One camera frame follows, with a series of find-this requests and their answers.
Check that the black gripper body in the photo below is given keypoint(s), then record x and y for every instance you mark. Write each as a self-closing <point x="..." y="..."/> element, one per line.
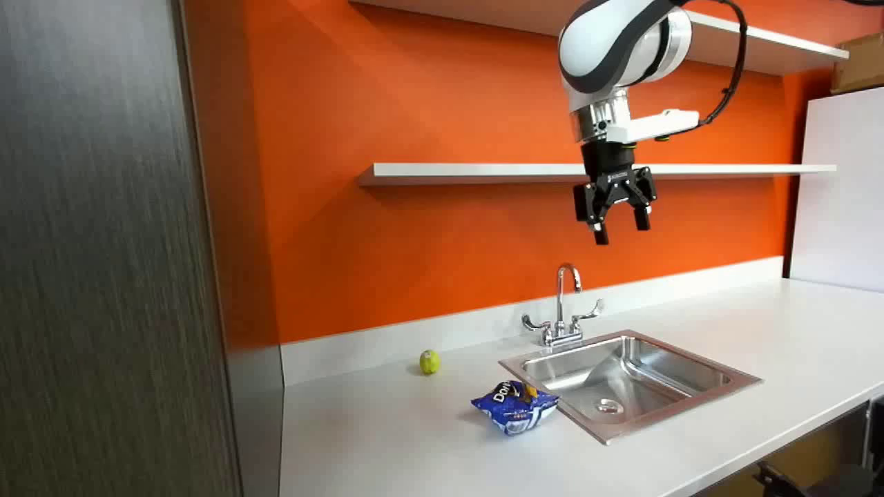
<point x="610" y="177"/>

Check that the white appliance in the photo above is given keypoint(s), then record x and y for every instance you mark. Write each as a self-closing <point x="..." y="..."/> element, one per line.
<point x="841" y="209"/>

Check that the chrome faucet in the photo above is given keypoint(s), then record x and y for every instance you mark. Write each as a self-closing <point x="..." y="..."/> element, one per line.
<point x="564" y="325"/>

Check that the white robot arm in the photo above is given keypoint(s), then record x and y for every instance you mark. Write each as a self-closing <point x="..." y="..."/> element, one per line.
<point x="603" y="50"/>

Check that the blue chip packet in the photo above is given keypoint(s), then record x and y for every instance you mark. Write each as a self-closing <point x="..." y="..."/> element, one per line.
<point x="513" y="407"/>

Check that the dark wood cabinet panel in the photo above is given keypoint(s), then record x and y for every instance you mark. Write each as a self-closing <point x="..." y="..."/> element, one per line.
<point x="111" y="369"/>

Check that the stainless steel sink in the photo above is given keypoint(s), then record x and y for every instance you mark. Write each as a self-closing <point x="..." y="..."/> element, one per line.
<point x="625" y="381"/>

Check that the yellow-green ball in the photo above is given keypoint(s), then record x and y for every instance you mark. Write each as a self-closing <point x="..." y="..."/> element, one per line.
<point x="428" y="362"/>

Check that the upper white wall shelf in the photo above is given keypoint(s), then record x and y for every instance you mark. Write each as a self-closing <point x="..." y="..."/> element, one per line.
<point x="714" y="37"/>

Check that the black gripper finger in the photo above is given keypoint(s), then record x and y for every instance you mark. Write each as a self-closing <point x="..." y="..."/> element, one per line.
<point x="640" y="213"/>
<point x="600" y="229"/>

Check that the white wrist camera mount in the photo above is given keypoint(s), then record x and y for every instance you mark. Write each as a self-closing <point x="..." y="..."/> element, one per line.
<point x="651" y="124"/>

